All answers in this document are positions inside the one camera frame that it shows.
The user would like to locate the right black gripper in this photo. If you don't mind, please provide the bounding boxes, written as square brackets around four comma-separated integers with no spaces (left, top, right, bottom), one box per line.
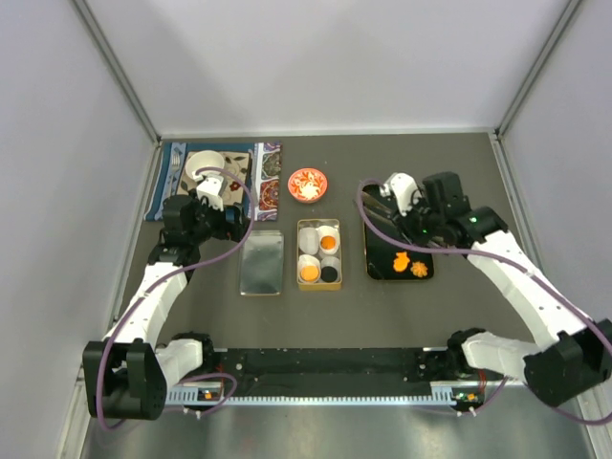
[389,192,445,249]

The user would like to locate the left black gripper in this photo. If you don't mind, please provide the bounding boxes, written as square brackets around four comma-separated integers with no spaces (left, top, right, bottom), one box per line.
[189,188,251,245]

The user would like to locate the black serving tongs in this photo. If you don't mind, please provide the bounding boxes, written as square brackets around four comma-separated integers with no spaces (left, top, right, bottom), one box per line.
[361,191,414,243]

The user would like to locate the orange round cookie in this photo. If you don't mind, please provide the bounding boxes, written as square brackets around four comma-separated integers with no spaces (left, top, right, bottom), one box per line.
[299,265,320,283]
[320,235,338,253]

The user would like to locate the black sandwich cookie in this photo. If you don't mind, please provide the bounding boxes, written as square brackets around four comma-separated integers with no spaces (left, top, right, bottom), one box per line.
[320,266,339,283]

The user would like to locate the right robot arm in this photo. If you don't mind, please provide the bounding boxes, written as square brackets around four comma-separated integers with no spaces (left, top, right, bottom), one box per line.
[381,172,611,407]

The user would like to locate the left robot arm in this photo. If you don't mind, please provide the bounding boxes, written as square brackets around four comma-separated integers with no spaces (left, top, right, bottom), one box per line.
[82,193,252,425]

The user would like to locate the orange flower cookie bottom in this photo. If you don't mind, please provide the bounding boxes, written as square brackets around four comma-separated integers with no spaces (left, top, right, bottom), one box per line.
[410,261,428,278]

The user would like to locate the orange fish shaped cookie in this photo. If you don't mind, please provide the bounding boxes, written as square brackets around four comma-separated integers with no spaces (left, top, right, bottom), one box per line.
[392,251,410,273]

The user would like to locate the black rectangular tray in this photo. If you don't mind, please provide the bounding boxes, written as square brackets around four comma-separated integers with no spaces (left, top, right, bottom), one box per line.
[362,184,435,282]

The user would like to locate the white ceramic cup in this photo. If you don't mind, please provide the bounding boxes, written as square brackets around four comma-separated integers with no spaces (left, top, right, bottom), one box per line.
[185,150,225,183]

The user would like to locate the floral square coaster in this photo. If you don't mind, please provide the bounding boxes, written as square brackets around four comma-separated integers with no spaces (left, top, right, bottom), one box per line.
[176,151,251,206]

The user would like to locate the blue patterned placemat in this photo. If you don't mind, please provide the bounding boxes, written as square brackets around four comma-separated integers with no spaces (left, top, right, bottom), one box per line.
[144,142,282,222]

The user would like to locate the white paper cup top-right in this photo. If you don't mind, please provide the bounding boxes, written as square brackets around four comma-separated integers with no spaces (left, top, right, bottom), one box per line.
[317,225,340,256]

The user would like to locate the gold cookie tin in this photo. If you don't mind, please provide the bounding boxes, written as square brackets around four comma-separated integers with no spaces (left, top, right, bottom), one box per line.
[296,219,343,292]

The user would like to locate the white paper cup bottom-right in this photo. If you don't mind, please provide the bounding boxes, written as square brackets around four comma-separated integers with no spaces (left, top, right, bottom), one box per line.
[320,256,341,283]

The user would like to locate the white paper cup top-left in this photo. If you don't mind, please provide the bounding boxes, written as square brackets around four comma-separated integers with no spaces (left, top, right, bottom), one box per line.
[298,227,319,255]

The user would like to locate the red patterned small bowl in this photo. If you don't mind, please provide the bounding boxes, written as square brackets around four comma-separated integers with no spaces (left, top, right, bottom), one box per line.
[288,167,329,204]

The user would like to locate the white paper cup bottom-left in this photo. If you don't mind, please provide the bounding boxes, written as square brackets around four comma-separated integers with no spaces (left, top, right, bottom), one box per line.
[297,254,320,283]

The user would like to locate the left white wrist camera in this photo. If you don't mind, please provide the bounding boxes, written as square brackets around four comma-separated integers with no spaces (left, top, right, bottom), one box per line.
[195,171,228,210]

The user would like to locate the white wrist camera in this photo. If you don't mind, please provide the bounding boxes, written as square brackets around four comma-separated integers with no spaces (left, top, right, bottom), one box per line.
[195,171,228,210]
[379,172,423,216]

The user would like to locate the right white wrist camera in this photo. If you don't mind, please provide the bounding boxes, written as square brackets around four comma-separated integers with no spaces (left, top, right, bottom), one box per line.
[379,172,423,216]

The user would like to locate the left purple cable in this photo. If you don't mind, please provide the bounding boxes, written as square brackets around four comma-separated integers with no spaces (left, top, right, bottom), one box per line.
[95,164,256,433]

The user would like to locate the purple cable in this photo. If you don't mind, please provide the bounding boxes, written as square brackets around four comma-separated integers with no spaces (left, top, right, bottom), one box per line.
[95,164,256,433]
[357,178,612,426]

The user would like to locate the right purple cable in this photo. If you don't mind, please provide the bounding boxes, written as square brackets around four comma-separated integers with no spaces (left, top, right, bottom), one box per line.
[357,178,612,426]

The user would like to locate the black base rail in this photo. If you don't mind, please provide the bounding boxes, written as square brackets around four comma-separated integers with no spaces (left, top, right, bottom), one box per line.
[212,348,457,398]

